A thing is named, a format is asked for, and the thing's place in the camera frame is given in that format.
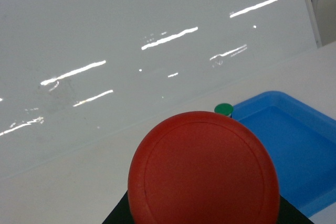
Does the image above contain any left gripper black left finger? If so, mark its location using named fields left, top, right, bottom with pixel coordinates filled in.
left=102, top=192, right=134, bottom=224

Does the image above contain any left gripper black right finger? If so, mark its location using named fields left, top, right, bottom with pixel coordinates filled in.
left=277, top=196, right=313, bottom=224

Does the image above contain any red mushroom push button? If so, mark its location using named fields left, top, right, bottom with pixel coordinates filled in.
left=128, top=111, right=280, bottom=223

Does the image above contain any blue plastic tray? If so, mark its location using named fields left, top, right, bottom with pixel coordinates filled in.
left=232, top=91, right=335, bottom=217

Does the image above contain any green mushroom push button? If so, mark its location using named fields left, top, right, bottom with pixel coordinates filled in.
left=214, top=103, right=234, bottom=118

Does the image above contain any white glossy whiteboard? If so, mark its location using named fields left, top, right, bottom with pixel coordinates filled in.
left=1, top=0, right=317, bottom=179

